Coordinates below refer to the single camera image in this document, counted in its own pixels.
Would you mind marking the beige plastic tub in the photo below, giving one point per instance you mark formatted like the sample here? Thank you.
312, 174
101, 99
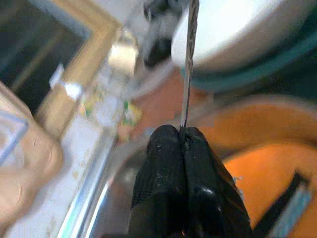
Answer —
22, 161

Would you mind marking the silver metal spoon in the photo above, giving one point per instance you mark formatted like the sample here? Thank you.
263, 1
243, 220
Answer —
190, 49

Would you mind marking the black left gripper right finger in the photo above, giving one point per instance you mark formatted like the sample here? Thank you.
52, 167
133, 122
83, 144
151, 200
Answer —
208, 188

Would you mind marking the clear soap pump bottle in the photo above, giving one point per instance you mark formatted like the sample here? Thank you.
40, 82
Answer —
111, 99

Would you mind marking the small black bottle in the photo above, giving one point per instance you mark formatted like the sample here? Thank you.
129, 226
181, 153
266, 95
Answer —
158, 47

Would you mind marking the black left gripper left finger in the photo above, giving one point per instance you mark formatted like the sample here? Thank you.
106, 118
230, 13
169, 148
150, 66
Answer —
161, 178

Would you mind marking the teal plate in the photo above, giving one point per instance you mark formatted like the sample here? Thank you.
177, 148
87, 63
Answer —
260, 74

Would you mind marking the wooden window frame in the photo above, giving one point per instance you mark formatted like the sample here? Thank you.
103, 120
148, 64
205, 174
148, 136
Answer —
81, 62

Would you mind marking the orange plate with black marks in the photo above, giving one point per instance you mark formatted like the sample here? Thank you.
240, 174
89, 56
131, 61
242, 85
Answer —
267, 173

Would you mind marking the white bowl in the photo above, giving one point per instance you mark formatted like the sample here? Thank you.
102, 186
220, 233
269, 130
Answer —
235, 27

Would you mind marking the stainless steel double sink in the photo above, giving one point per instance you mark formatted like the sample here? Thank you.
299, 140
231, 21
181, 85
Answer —
109, 193

